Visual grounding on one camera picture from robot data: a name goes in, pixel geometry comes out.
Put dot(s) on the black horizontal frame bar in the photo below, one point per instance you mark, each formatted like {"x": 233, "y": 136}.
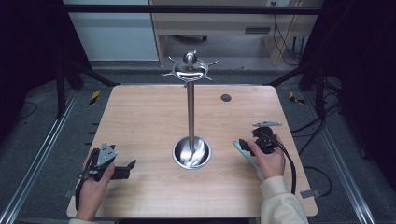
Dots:
{"x": 186, "y": 9}

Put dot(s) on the person's right hand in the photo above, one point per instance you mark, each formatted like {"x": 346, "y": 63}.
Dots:
{"x": 271, "y": 163}

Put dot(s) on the stainless steel utensil stand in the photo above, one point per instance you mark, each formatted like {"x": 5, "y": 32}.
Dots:
{"x": 190, "y": 118}

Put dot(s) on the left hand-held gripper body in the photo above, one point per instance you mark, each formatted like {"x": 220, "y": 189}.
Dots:
{"x": 105, "y": 154}

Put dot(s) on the dark curtain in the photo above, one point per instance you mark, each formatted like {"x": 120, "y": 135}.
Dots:
{"x": 28, "y": 46}
{"x": 364, "y": 77}

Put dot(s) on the dark round table grommet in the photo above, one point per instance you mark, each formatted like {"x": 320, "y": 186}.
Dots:
{"x": 226, "y": 98}

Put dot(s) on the person's left hand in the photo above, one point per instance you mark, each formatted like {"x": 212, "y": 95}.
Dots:
{"x": 91, "y": 196}

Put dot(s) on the grey metal table bracket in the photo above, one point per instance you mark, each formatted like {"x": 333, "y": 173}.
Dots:
{"x": 309, "y": 193}
{"x": 69, "y": 193}

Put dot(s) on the black metal stand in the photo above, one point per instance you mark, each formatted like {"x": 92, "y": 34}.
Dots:
{"x": 61, "y": 90}
{"x": 319, "y": 90}

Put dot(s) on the metal floor rail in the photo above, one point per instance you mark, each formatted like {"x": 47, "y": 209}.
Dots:
{"x": 339, "y": 161}
{"x": 40, "y": 155}

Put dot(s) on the yellow black striped tape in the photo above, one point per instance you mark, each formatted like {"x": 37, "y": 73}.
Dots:
{"x": 294, "y": 99}
{"x": 95, "y": 97}

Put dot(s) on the white cabinet panel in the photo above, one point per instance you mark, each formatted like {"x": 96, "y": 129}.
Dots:
{"x": 115, "y": 37}

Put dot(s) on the light blue utensil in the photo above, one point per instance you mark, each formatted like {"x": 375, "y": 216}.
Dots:
{"x": 246, "y": 155}

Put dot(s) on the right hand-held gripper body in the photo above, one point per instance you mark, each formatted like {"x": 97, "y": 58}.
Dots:
{"x": 266, "y": 141}

